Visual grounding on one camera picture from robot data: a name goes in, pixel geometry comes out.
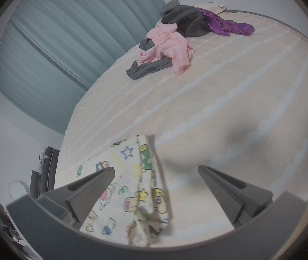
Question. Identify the dark grey sofa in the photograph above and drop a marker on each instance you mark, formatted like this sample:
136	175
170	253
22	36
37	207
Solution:
49	166

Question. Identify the purple garment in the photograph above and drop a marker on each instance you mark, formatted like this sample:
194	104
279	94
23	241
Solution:
232	27

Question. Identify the grey bedside table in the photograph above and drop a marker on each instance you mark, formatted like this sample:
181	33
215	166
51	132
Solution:
170	7

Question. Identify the blue-green curtain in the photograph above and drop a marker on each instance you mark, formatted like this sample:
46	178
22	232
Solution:
34	85
89	23

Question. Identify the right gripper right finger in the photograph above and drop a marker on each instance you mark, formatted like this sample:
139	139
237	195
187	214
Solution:
232	194

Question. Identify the white printed pyjama top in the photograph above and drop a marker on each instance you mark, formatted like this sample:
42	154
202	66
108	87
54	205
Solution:
121	185

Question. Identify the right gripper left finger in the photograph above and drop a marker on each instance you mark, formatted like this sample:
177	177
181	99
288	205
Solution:
86	191

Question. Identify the cream pillow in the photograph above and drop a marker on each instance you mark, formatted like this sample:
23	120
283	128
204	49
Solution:
216	8

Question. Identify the bed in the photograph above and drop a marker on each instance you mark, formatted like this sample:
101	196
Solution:
224	104

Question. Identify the pink garment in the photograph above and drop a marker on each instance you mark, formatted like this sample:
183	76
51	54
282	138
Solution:
173	47

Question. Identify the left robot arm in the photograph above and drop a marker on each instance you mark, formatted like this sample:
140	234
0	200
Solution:
0	210

